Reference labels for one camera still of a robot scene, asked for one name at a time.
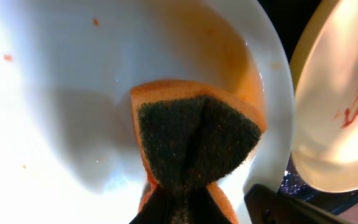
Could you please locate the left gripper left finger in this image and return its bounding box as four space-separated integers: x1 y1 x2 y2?
130 185 179 224

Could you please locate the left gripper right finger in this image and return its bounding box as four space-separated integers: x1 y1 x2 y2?
188 187 231 224

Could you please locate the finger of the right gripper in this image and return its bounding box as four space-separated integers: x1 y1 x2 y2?
244 184 349 224

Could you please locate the orange green scrub sponge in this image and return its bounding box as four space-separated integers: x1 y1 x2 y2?
131 80 267 223

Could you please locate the mint plate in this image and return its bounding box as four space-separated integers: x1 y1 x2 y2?
0 1 295 223

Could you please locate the yellow plate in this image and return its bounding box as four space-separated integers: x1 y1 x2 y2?
290 0 358 193

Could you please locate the round black tray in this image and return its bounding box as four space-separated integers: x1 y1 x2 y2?
258 0 358 215

